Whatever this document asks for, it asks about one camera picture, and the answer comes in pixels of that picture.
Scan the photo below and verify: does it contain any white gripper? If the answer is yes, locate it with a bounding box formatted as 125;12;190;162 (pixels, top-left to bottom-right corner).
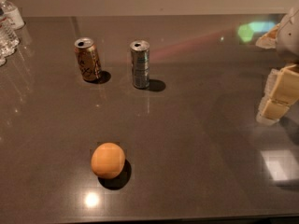
255;6;299;125

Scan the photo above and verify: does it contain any silver redbull can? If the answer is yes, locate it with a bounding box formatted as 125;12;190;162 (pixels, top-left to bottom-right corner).
130;40;150;89

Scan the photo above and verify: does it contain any gold soda can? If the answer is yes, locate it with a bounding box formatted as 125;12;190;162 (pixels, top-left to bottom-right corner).
75;37;102;82

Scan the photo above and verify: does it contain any orange fruit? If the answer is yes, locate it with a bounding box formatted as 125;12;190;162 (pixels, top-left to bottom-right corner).
91;143;125;179

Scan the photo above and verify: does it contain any clear water bottle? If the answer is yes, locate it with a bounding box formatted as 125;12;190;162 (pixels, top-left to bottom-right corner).
0;8;20;57

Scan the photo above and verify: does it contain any white labelled plastic bottle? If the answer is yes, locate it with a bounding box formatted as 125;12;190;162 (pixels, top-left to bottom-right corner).
0;0;25;30

